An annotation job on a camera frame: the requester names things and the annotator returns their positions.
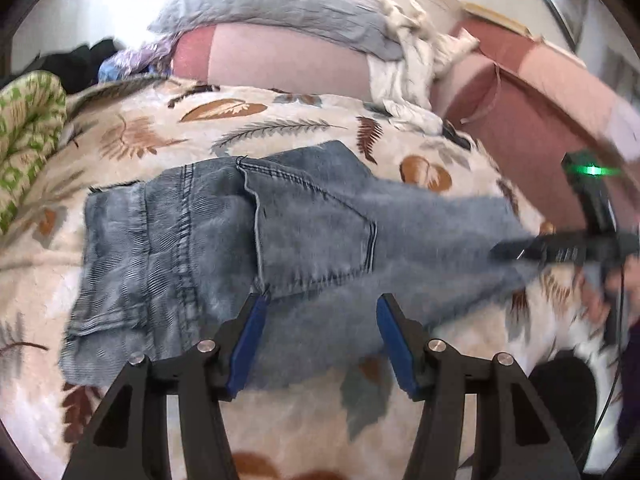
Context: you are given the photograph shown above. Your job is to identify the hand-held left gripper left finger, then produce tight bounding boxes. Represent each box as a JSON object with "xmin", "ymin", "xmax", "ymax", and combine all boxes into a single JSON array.
[{"xmin": 61, "ymin": 292, "xmax": 271, "ymax": 480}]

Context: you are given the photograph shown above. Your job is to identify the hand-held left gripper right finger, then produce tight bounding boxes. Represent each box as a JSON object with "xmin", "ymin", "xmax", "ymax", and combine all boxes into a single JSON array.
[{"xmin": 376, "ymin": 292, "xmax": 583, "ymax": 480}]

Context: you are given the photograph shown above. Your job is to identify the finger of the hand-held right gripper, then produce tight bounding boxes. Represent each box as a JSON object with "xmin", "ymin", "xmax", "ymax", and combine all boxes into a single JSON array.
[{"xmin": 492, "ymin": 237, "xmax": 551, "ymax": 263}]

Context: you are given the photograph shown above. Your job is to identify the grey-blue denim pants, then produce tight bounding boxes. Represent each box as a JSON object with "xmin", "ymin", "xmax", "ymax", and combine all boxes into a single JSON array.
[{"xmin": 59, "ymin": 140, "xmax": 546, "ymax": 393}]

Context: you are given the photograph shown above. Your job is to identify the person's right hand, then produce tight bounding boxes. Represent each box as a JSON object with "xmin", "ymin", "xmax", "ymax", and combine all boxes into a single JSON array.
[{"xmin": 580, "ymin": 267, "xmax": 640, "ymax": 333}]

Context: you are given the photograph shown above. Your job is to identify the small black object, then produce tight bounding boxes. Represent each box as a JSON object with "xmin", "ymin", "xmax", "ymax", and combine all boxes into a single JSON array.
[{"xmin": 442, "ymin": 120, "xmax": 473, "ymax": 150}]

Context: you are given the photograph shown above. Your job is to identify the black round object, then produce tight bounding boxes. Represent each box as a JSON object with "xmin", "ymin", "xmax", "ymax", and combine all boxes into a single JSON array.
[{"xmin": 529, "ymin": 355, "xmax": 599, "ymax": 472}]

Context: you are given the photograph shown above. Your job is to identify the white crumpled cloth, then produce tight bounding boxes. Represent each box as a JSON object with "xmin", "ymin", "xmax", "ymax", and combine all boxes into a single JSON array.
[{"xmin": 367, "ymin": 0, "xmax": 481, "ymax": 128}]

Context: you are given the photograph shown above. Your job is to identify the wooden board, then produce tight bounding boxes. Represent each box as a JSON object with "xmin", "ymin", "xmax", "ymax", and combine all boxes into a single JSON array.
[{"xmin": 462, "ymin": 2, "xmax": 531, "ymax": 36}]

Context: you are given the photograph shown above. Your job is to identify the cream leaf print blanket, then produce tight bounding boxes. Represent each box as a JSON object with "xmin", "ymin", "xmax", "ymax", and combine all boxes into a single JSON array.
[{"xmin": 0, "ymin": 77, "xmax": 626, "ymax": 480}]

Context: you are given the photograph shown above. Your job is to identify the green patterned cloth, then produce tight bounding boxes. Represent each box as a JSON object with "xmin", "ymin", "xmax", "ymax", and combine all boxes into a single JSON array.
[{"xmin": 0, "ymin": 71, "xmax": 68, "ymax": 233}]

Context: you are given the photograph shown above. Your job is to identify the black cloth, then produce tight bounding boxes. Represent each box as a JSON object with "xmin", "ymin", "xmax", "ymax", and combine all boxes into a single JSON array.
[{"xmin": 0, "ymin": 39, "xmax": 121, "ymax": 95}]

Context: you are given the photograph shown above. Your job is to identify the grey quilted pillow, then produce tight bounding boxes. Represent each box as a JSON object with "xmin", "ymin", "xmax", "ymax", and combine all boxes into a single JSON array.
[{"xmin": 147, "ymin": 0, "xmax": 406, "ymax": 61}]

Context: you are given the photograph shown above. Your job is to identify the black cable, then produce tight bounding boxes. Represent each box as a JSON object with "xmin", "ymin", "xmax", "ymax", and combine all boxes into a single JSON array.
[{"xmin": 584, "ymin": 255, "xmax": 628, "ymax": 463}]

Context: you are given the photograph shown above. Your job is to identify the thin beige cord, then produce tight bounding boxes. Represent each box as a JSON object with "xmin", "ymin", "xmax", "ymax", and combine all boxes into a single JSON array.
[{"xmin": 460, "ymin": 62, "xmax": 502, "ymax": 124}]

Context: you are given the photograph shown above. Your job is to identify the dark metal frame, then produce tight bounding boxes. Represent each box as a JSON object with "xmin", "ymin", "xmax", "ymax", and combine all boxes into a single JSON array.
[{"xmin": 515, "ymin": 0, "xmax": 586, "ymax": 51}]

